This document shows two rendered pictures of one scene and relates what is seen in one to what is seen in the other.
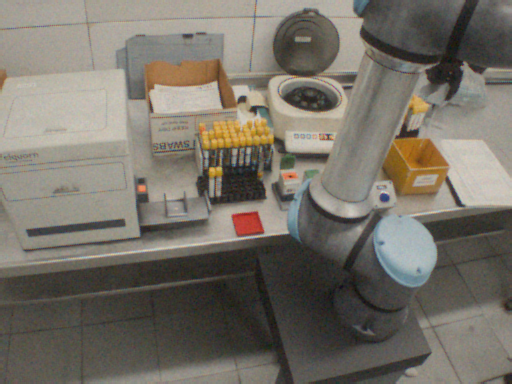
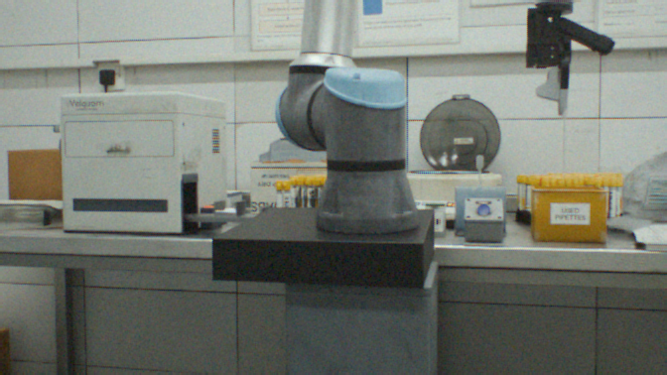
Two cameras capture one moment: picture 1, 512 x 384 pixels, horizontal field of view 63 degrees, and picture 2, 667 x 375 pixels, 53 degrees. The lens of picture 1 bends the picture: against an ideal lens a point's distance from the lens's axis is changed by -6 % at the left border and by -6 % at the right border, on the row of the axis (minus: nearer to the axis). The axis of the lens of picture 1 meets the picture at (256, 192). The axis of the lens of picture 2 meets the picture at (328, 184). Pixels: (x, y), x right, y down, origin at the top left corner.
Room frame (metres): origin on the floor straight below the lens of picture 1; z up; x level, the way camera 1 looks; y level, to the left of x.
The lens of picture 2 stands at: (-0.38, -0.71, 1.05)
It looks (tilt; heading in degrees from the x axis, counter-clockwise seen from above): 3 degrees down; 31
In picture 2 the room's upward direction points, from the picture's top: straight up
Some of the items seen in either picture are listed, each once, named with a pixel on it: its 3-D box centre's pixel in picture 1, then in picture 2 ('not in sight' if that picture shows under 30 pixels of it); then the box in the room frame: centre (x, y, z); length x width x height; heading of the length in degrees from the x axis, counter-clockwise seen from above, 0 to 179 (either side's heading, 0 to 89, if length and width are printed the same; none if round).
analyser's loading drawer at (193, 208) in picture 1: (166, 208); (219, 212); (0.71, 0.21, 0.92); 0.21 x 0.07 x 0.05; 109
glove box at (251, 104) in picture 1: (249, 111); not in sight; (1.16, 0.05, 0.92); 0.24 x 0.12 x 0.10; 19
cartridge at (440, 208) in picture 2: not in sight; (435, 219); (0.90, -0.21, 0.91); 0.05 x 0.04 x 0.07; 19
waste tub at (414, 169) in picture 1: (415, 166); (567, 212); (0.99, -0.44, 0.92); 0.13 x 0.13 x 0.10; 16
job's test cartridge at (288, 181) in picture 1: (288, 184); not in sight; (0.85, -0.08, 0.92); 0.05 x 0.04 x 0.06; 21
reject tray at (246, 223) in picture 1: (247, 223); not in sight; (0.74, 0.01, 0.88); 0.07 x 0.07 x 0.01; 19
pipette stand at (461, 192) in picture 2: not in sight; (479, 210); (0.97, -0.28, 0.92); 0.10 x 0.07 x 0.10; 115
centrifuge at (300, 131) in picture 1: (307, 112); (448, 196); (1.18, -0.13, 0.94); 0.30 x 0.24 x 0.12; 10
